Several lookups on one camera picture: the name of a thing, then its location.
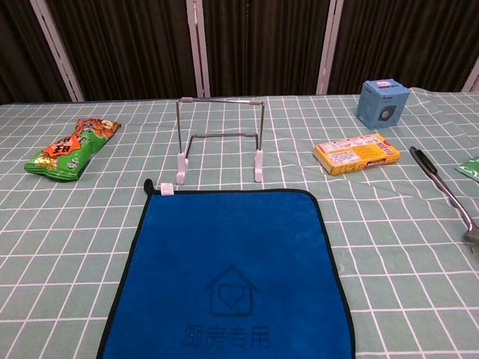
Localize dark brown curtain panel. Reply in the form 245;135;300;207
0;0;73;105
44;0;198;102
329;0;479;94
201;0;333;98

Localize white partition post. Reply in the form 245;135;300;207
315;0;345;95
186;0;211;99
460;61;479;93
28;0;86;102

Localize green foil packet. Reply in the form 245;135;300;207
454;155;479;184

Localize light blue cube box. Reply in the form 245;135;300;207
355;77;411;131

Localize green snack bag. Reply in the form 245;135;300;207
23;117;122;183

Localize yellow flat carton box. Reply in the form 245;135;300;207
313;132;401;177

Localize metal spoon black handle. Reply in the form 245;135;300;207
408;145;479;246

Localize green white checked tablecloth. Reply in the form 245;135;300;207
0;86;479;359

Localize metal wire rack white feet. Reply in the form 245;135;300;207
174;96;266;185

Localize blue kitchen towel black trim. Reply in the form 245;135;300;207
96;178;357;359

